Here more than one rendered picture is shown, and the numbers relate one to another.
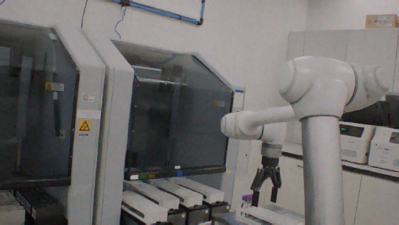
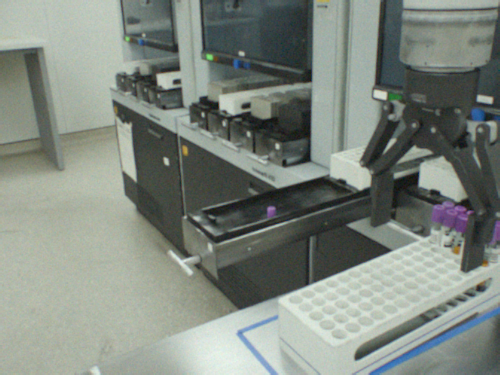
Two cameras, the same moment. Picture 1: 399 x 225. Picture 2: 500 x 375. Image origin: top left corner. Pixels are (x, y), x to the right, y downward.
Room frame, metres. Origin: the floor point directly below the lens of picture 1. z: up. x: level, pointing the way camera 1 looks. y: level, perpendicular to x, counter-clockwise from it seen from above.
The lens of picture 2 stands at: (1.44, -0.89, 1.22)
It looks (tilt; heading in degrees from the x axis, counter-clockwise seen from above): 22 degrees down; 101
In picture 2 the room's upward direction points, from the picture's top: 2 degrees counter-clockwise
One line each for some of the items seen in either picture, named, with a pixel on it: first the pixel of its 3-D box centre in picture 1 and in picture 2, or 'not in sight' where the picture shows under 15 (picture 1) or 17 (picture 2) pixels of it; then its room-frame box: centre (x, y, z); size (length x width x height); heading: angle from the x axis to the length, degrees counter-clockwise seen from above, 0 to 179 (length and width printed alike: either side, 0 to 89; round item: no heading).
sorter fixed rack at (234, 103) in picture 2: not in sight; (263, 100); (1.16, 0.82, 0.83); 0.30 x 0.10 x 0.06; 42
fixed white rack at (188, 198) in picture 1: (177, 194); not in sight; (1.84, 0.07, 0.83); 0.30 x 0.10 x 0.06; 42
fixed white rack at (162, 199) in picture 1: (152, 196); (484, 170); (1.74, 0.18, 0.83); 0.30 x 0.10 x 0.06; 42
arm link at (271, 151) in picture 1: (271, 150); (445, 39); (1.54, -0.33, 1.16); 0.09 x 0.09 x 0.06
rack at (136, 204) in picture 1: (138, 207); (393, 161); (1.55, 0.22, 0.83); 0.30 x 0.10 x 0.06; 42
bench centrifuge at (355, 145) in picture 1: (353, 126); not in sight; (3.48, -1.54, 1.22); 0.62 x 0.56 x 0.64; 131
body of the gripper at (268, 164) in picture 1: (268, 166); (437, 109); (1.54, -0.33, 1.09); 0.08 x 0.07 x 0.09; 133
